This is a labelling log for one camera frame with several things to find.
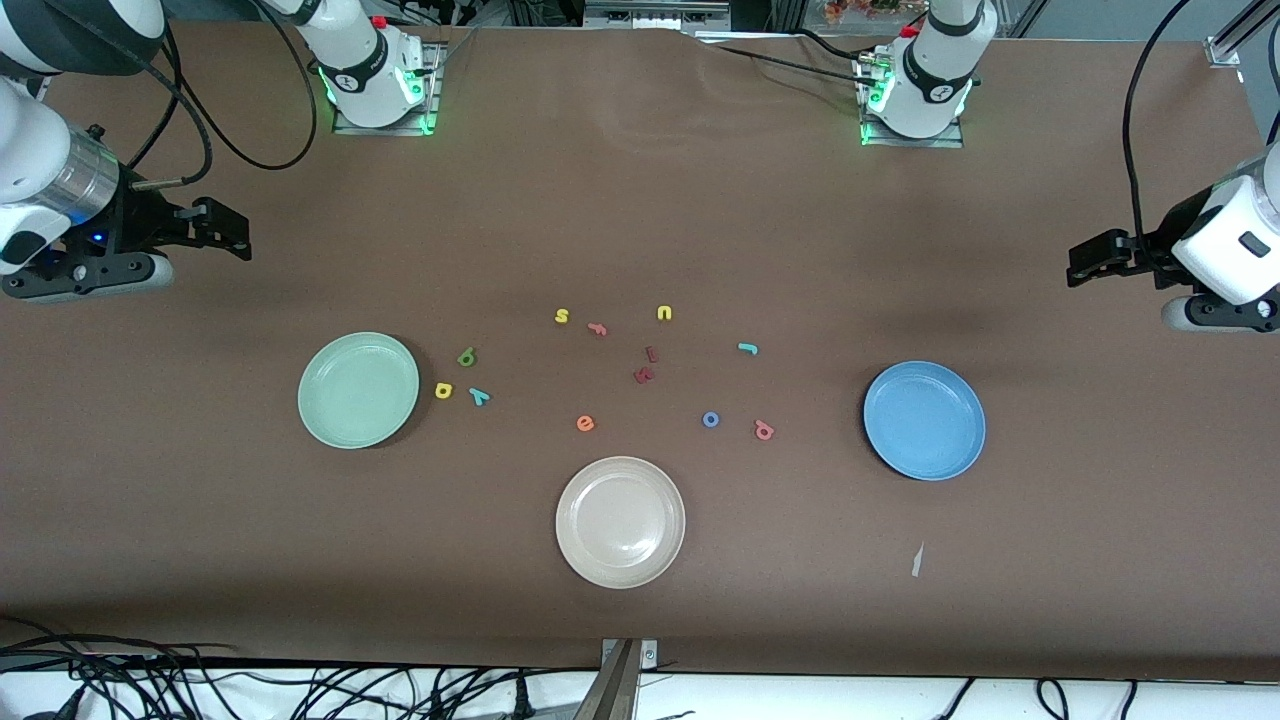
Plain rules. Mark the blue plate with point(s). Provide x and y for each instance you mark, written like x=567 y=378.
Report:
x=925 y=420

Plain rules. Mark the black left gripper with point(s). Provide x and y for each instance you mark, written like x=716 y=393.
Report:
x=1166 y=241

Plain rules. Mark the pink foam letter p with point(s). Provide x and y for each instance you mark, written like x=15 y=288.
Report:
x=763 y=431

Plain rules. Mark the aluminium frame profile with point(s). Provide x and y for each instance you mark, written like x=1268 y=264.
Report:
x=1240 y=35

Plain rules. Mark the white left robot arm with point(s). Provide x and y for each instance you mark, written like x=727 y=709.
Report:
x=930 y=80

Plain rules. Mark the beige plate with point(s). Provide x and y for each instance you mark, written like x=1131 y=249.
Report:
x=620 y=522

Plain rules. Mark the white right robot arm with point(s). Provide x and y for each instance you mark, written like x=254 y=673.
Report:
x=370 y=70

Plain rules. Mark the metal bracket at table edge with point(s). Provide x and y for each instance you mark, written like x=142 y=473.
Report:
x=615 y=690

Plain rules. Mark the white paper scrap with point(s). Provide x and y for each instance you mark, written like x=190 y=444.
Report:
x=917 y=560

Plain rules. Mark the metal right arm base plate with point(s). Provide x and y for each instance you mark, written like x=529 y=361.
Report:
x=433 y=80

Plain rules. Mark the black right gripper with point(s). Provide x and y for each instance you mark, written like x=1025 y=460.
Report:
x=138 y=222

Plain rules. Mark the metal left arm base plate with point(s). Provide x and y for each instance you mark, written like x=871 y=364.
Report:
x=910 y=143

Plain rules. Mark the grey box behind table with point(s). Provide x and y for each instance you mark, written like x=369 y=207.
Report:
x=655 y=12

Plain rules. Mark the green plate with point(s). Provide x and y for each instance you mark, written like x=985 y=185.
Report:
x=358 y=390

